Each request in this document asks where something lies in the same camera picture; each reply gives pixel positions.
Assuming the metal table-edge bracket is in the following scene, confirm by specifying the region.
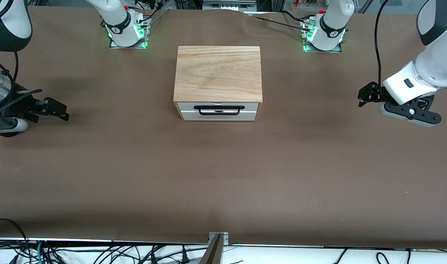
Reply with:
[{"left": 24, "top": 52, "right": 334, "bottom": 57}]
[{"left": 208, "top": 232, "right": 230, "bottom": 245}]

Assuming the black metal drawer handle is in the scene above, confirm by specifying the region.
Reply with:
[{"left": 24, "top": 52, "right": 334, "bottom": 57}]
[{"left": 194, "top": 105, "right": 245, "bottom": 116}]

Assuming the black cable on table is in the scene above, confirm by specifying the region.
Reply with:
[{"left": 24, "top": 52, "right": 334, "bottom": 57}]
[{"left": 252, "top": 10, "right": 310, "bottom": 32}]

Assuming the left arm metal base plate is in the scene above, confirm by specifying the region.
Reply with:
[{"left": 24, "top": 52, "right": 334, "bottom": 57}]
[{"left": 301, "top": 18, "right": 343, "bottom": 53}]

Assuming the light wooden drawer cabinet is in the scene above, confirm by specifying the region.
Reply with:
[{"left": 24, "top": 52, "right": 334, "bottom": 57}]
[{"left": 173, "top": 46, "right": 263, "bottom": 122}]

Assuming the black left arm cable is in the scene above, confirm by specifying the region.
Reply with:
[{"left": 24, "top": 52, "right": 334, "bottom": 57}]
[{"left": 374, "top": 0, "right": 392, "bottom": 93}]

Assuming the black looped cable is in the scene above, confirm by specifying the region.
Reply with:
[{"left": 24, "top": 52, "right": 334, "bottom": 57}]
[{"left": 0, "top": 219, "right": 30, "bottom": 257}]

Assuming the aluminium profile bar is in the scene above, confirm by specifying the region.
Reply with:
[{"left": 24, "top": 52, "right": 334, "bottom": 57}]
[{"left": 198, "top": 235, "right": 224, "bottom": 264}]

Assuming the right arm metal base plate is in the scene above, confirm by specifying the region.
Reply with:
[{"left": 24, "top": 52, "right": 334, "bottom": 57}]
[{"left": 109, "top": 16, "right": 151, "bottom": 49}]

